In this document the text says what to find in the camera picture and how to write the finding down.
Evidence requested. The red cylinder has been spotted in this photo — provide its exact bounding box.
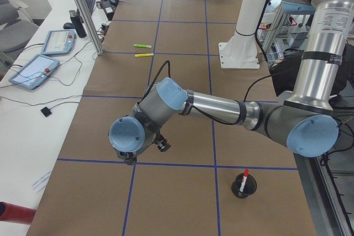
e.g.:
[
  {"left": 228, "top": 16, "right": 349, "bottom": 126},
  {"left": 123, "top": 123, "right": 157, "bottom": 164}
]
[{"left": 1, "top": 202, "right": 36, "bottom": 225}]

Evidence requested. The seated person in black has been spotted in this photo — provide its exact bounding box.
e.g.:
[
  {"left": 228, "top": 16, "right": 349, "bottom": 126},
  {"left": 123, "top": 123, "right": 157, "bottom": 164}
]
[{"left": 269, "top": 45, "right": 353, "bottom": 96}]

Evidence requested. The small black square sensor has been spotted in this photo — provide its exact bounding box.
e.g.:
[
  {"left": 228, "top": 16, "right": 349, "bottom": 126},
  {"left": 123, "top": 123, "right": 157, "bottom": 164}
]
[{"left": 40, "top": 107, "right": 52, "bottom": 117}]

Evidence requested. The red marker pen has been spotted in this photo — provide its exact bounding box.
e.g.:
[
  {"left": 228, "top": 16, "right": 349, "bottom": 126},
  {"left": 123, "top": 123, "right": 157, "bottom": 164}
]
[{"left": 239, "top": 169, "right": 249, "bottom": 193}]

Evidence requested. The upper teach pendant tablet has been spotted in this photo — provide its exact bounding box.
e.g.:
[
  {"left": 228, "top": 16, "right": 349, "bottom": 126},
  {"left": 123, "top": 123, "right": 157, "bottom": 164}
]
[{"left": 41, "top": 29, "right": 76, "bottom": 56}]

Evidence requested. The aluminium frame post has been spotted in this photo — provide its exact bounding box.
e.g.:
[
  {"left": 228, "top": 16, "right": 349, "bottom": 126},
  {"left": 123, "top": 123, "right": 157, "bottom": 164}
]
[{"left": 74, "top": 0, "right": 103, "bottom": 55}]

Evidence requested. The black keyboard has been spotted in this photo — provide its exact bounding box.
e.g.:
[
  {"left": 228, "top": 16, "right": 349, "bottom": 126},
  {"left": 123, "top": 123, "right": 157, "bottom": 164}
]
[{"left": 85, "top": 0, "right": 96, "bottom": 15}]

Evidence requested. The black water bottle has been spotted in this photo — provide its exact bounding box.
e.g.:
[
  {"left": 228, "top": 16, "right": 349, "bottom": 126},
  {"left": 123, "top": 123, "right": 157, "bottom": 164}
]
[{"left": 69, "top": 10, "right": 87, "bottom": 38}]

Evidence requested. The teach pendant tablet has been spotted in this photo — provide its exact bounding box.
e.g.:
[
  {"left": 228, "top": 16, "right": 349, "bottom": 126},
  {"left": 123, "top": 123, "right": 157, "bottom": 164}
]
[
  {"left": 8, "top": 54, "right": 60, "bottom": 90},
  {"left": 41, "top": 29, "right": 76, "bottom": 56}
]

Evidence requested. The yellow marker pen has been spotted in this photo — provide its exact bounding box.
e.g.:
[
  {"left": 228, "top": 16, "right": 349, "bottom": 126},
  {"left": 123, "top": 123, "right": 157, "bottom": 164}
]
[{"left": 134, "top": 53, "right": 154, "bottom": 57}]

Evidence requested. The green marker pen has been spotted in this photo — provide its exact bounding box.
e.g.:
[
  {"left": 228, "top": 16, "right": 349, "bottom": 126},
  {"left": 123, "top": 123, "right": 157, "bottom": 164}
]
[{"left": 133, "top": 44, "right": 152, "bottom": 49}]

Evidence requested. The black mesh cup near left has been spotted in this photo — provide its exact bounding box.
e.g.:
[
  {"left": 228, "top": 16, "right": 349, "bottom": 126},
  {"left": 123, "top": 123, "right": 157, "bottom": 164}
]
[{"left": 231, "top": 174, "right": 257, "bottom": 198}]

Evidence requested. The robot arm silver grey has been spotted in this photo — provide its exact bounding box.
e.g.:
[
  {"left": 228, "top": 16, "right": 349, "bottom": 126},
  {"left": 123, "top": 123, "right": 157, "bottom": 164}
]
[{"left": 108, "top": 0, "right": 353, "bottom": 165}]

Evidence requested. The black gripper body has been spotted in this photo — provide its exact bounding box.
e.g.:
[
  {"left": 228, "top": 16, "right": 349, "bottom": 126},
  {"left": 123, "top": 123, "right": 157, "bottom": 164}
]
[{"left": 116, "top": 150, "right": 137, "bottom": 165}]

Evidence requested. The lower teach pendant tablet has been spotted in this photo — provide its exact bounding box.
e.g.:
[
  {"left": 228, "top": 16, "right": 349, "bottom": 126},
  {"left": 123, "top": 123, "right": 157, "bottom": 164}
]
[{"left": 8, "top": 54, "right": 60, "bottom": 90}]

